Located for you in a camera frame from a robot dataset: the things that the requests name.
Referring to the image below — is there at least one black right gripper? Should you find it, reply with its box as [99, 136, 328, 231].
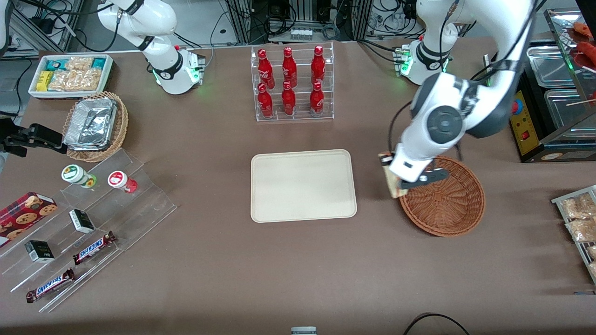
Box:
[27, 123, 68, 154]

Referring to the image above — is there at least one triangular sandwich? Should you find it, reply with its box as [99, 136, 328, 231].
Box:
[378, 151, 405, 200]

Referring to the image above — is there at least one aluminium foil tray stack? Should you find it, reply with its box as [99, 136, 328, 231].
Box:
[63, 97, 117, 152]

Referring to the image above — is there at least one light wicker basket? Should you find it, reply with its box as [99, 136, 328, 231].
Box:
[62, 91, 129, 163]

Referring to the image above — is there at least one brown wicker basket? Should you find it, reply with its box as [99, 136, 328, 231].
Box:
[399, 156, 486, 238]

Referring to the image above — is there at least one beige plastic tray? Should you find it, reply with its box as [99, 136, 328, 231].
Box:
[251, 149, 358, 224]

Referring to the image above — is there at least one green lid snack cup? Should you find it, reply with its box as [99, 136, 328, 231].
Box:
[61, 164, 97, 188]

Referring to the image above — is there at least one white plastic snack bin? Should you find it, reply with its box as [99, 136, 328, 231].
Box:
[28, 54, 115, 101]

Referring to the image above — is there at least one red lid snack cup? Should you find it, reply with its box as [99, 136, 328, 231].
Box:
[108, 170, 138, 194]

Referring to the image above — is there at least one yellow snack packet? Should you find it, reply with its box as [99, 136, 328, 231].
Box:
[36, 70, 54, 93]

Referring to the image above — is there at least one large clear nut bag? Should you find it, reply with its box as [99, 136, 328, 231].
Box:
[48, 68, 102, 92]

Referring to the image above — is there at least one small black box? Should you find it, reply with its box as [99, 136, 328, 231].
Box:
[68, 209, 95, 235]
[24, 240, 55, 264]

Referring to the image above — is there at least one red cookie box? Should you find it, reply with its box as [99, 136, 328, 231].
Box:
[0, 191, 58, 248]

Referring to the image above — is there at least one small clear nut bag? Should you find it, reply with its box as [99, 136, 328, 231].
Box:
[65, 56, 95, 72]

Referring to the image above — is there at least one red cola bottle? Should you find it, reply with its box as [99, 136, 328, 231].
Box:
[257, 83, 275, 118]
[281, 81, 297, 116]
[257, 48, 276, 89]
[309, 81, 325, 116]
[282, 47, 298, 88]
[311, 45, 326, 86]

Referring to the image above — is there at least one clear acrylic bottle rack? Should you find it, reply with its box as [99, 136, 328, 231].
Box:
[251, 41, 335, 123]

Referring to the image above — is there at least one clear acrylic stepped display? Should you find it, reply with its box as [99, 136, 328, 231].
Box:
[0, 148, 178, 314]

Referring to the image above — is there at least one snickers chocolate bar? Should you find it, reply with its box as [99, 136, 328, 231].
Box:
[25, 268, 75, 304]
[72, 231, 116, 266]

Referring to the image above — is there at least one black food warmer appliance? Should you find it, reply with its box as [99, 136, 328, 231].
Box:
[483, 0, 596, 163]

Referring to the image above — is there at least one large steel pan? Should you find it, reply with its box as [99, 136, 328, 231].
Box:
[543, 88, 596, 141]

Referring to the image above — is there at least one small steel pan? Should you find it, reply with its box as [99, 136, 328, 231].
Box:
[526, 45, 576, 88]

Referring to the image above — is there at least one clear cracker bag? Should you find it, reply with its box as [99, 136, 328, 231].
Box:
[561, 194, 596, 220]
[565, 219, 596, 243]

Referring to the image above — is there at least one red sausage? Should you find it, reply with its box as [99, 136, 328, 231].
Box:
[575, 41, 596, 71]
[573, 21, 596, 39]

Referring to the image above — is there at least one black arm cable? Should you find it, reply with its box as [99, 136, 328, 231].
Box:
[388, 99, 414, 155]

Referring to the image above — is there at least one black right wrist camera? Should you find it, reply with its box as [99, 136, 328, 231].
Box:
[0, 117, 29, 158]

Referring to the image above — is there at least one black floor cable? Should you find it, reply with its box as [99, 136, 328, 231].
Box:
[402, 312, 471, 335]

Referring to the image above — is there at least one grey wire snack rack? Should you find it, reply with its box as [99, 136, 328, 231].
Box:
[551, 185, 596, 285]

